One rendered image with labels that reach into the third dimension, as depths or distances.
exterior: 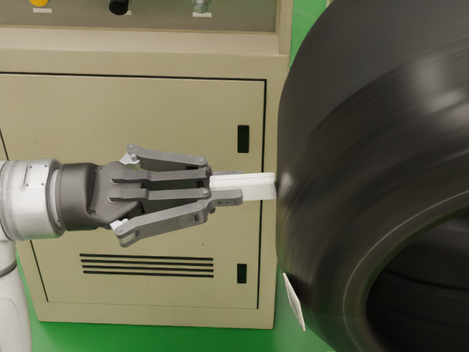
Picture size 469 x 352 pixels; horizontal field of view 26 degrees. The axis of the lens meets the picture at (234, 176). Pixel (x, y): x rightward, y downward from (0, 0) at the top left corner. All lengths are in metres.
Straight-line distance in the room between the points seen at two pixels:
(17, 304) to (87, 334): 1.22
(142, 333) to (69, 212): 1.30
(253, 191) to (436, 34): 0.28
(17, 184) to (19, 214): 0.03
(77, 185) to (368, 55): 0.34
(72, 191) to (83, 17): 0.64
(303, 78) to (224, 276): 1.17
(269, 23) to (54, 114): 0.42
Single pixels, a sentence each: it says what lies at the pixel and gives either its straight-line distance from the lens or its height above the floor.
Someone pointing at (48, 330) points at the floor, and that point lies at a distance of 2.42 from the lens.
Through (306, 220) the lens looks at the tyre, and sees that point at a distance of 0.99.
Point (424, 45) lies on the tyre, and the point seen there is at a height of 1.43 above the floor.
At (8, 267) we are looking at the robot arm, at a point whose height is 1.11.
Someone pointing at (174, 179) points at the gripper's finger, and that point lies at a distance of 1.11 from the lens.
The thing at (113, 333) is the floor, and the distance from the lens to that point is 2.40.
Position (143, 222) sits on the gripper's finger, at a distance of 1.08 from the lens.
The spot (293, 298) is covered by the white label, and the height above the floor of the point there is 1.16.
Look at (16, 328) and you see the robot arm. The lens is 1.18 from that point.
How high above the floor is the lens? 2.08
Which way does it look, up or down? 52 degrees down
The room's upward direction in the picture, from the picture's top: straight up
